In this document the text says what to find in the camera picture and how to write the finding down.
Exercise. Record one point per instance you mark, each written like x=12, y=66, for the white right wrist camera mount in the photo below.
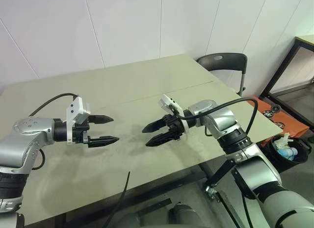
x=166, y=100

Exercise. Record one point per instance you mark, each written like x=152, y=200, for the orange storage box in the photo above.
x=294, y=132

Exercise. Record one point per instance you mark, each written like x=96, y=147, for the black framed side table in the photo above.
x=298, y=49

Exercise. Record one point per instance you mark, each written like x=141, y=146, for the black folding chair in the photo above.
x=225, y=61

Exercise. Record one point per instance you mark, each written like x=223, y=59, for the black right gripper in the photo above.
x=174, y=127

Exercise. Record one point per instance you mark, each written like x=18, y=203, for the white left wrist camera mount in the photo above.
x=73, y=110

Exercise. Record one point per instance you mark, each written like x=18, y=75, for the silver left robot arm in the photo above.
x=24, y=139

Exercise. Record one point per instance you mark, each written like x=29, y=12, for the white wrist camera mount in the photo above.
x=73, y=110
x=166, y=100

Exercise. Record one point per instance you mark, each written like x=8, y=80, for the white crumpled plastic trash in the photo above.
x=282, y=141

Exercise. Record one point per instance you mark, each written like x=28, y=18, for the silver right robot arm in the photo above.
x=220, y=120

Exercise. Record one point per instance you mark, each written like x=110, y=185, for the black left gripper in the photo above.
x=81, y=134

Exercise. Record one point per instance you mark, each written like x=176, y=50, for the black table frame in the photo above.
x=220, y=171

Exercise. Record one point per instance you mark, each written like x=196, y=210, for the black trash bin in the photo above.
x=277, y=161

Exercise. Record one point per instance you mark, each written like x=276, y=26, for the silver table caster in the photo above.
x=212, y=192

